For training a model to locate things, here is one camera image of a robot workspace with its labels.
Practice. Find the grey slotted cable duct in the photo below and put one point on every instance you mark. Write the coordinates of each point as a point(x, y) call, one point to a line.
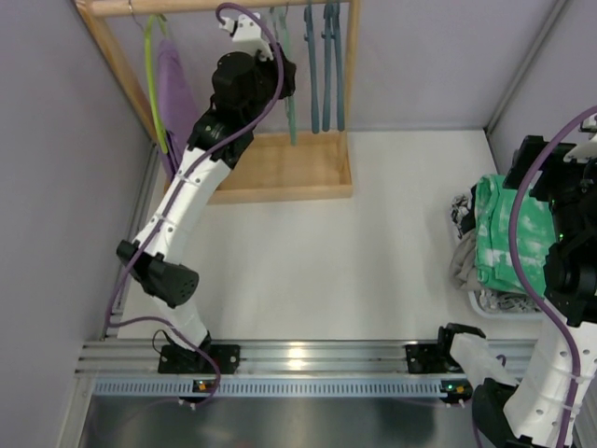
point(449, 390)

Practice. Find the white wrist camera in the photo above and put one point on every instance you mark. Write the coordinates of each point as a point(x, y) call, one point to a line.
point(247, 37)
point(585, 144)

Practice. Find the white laundry basket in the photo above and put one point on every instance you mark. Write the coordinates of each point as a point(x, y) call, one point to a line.
point(502, 305)

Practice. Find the lime green hanger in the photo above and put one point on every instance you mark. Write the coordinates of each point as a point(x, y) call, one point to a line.
point(151, 77)

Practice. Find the wooden clothes rack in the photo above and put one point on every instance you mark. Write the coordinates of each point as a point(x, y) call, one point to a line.
point(273, 169)

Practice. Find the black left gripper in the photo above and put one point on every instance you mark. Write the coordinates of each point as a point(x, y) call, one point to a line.
point(284, 75)

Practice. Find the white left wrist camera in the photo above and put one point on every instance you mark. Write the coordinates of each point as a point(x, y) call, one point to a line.
point(247, 37)

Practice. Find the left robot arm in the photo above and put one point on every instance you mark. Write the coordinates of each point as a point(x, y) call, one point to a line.
point(154, 257)

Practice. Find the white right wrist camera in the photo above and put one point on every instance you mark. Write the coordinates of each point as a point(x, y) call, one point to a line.
point(585, 144)

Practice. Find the purple trousers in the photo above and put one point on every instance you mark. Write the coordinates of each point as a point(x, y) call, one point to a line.
point(176, 106)

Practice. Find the aluminium mounting rail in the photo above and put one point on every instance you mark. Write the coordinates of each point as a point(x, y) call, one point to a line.
point(259, 357)

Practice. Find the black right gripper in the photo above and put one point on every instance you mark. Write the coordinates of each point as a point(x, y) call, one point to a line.
point(527, 163)

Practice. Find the grey garment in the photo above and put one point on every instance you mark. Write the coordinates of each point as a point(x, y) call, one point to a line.
point(463, 271)

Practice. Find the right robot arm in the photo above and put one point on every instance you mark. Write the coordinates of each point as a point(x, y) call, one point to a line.
point(532, 233)

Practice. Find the black white patterned garment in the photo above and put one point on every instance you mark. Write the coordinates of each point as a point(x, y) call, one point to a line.
point(462, 212)

